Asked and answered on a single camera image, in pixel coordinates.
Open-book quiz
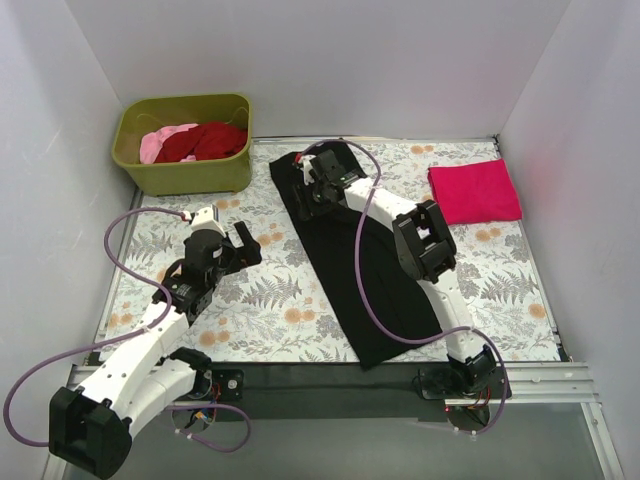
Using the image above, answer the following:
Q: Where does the dark red garment in bin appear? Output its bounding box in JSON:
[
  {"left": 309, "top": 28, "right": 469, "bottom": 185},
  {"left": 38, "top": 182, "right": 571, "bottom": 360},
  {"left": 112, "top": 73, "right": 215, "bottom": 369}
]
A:
[{"left": 155, "top": 122, "right": 248, "bottom": 164}]

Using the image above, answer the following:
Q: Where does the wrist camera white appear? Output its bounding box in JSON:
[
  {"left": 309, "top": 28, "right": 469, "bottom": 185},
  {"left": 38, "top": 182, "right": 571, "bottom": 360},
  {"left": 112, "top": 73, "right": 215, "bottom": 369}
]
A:
[
  {"left": 181, "top": 205, "right": 226, "bottom": 236},
  {"left": 295, "top": 154, "right": 316, "bottom": 185}
]

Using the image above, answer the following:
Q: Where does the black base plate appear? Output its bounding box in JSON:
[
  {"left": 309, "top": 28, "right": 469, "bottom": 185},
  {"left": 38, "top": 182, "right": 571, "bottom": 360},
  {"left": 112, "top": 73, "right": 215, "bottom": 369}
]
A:
[
  {"left": 411, "top": 363, "right": 505, "bottom": 403},
  {"left": 199, "top": 369, "right": 245, "bottom": 402}
]

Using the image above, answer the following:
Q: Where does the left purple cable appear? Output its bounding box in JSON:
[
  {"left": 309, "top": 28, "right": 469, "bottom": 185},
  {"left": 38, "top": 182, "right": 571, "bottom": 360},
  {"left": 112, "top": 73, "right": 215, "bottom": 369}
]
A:
[{"left": 2, "top": 207, "right": 251, "bottom": 454}]

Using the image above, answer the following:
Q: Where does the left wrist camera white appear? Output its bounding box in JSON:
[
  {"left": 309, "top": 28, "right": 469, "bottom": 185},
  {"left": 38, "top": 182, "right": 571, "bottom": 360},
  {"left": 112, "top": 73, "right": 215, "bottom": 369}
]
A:
[{"left": 181, "top": 205, "right": 226, "bottom": 236}]

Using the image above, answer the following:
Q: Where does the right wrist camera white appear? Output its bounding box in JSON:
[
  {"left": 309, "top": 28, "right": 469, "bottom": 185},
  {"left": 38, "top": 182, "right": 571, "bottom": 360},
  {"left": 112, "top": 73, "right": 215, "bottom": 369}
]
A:
[{"left": 295, "top": 154, "right": 316, "bottom": 185}]

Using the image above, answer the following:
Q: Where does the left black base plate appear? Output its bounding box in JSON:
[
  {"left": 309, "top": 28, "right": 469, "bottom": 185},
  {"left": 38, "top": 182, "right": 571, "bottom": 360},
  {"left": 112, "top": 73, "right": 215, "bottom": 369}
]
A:
[{"left": 199, "top": 369, "right": 245, "bottom": 402}]

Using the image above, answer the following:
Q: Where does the pink garment in bin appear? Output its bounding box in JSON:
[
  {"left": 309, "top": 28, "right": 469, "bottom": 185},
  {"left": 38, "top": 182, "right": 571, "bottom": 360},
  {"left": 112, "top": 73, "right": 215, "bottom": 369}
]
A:
[{"left": 139, "top": 123, "right": 197, "bottom": 165}]

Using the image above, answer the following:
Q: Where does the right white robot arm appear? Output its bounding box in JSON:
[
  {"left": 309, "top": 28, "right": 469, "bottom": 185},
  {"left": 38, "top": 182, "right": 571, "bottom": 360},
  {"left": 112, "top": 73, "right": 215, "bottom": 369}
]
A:
[{"left": 293, "top": 149, "right": 498, "bottom": 397}]

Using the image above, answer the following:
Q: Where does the aluminium frame rail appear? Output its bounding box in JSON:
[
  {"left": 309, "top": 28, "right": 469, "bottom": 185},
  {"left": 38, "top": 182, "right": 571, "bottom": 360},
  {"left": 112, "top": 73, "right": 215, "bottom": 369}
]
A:
[{"left": 62, "top": 360, "right": 601, "bottom": 407}]

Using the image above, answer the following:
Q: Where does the floral patterned table mat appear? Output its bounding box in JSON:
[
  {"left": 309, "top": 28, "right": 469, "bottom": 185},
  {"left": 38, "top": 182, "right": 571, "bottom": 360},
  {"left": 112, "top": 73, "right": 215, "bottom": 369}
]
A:
[{"left": 100, "top": 140, "right": 560, "bottom": 362}]

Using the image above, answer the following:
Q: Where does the olive green plastic bin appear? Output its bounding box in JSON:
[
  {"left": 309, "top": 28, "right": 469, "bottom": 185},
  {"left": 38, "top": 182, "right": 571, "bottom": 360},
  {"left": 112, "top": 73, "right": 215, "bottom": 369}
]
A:
[{"left": 111, "top": 93, "right": 253, "bottom": 196}]

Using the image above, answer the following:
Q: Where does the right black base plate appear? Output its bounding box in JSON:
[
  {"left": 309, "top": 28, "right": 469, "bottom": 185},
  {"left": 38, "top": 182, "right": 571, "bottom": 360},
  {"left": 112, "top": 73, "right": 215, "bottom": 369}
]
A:
[{"left": 411, "top": 363, "right": 505, "bottom": 403}]

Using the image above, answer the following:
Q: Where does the folded magenta t shirt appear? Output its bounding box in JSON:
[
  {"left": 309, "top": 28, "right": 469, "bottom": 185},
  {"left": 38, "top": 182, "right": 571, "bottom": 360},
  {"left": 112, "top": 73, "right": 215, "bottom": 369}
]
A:
[{"left": 427, "top": 158, "right": 522, "bottom": 225}]

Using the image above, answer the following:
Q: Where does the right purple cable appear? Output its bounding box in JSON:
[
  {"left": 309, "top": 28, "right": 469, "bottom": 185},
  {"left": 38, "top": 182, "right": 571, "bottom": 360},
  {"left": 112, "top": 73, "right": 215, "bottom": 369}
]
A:
[{"left": 299, "top": 139, "right": 512, "bottom": 437}]

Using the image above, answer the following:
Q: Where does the black t shirt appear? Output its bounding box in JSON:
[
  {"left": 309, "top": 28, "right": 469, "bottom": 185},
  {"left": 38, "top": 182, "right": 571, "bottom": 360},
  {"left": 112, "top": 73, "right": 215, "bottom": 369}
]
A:
[{"left": 268, "top": 138, "right": 444, "bottom": 371}]

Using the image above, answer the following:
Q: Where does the purple cable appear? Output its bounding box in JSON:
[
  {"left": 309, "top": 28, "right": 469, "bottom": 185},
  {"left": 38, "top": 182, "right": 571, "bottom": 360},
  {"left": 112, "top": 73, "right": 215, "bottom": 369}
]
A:
[
  {"left": 299, "top": 139, "right": 512, "bottom": 437},
  {"left": 2, "top": 207, "right": 251, "bottom": 454}
]

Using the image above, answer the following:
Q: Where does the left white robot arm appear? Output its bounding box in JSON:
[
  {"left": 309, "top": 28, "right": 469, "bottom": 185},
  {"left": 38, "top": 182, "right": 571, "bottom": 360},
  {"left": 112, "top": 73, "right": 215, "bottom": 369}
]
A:
[{"left": 48, "top": 220, "right": 262, "bottom": 479}]

